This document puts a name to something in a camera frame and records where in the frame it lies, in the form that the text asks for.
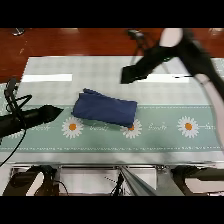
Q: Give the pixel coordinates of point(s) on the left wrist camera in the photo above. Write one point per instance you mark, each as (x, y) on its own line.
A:
(11, 93)

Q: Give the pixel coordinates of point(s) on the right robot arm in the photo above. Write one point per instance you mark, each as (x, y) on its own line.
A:
(196, 56)

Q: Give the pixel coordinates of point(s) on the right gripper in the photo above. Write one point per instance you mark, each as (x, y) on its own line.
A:
(135, 72)

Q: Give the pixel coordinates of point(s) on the blue shirt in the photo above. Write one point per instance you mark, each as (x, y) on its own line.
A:
(105, 108)

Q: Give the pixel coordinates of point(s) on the silver frame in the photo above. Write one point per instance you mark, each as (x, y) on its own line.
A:
(140, 183)

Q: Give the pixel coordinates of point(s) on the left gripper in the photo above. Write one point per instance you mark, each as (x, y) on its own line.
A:
(48, 114)

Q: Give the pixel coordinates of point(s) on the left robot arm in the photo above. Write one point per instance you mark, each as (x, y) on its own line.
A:
(15, 122)

